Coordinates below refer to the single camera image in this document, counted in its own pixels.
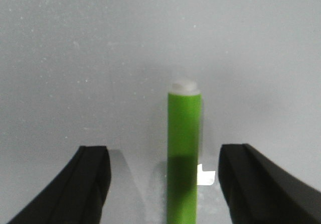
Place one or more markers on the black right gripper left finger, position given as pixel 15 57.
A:
pixel 76 195

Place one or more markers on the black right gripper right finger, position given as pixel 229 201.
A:
pixel 258 191

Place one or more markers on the green highlighter pen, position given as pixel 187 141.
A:
pixel 184 110

